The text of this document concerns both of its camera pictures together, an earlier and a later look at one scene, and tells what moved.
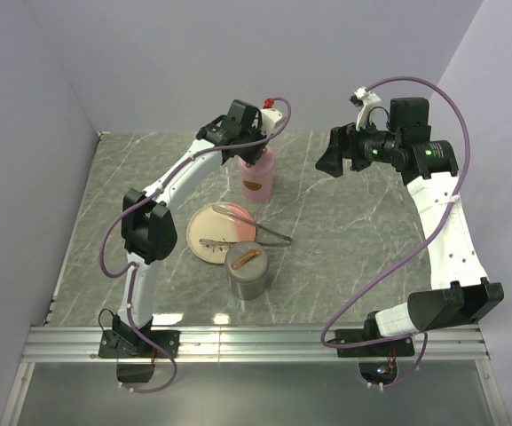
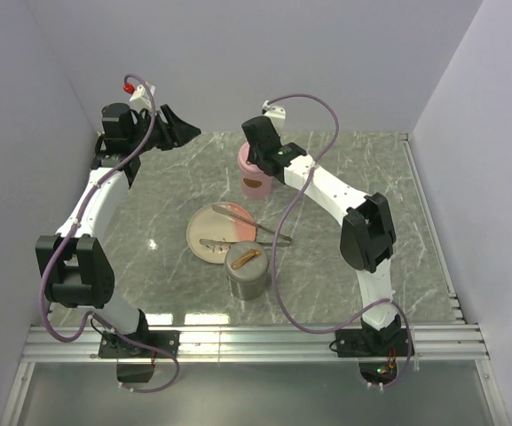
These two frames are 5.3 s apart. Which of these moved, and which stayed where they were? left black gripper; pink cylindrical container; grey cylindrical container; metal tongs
Moved: left black gripper
Stayed: pink cylindrical container; grey cylindrical container; metal tongs
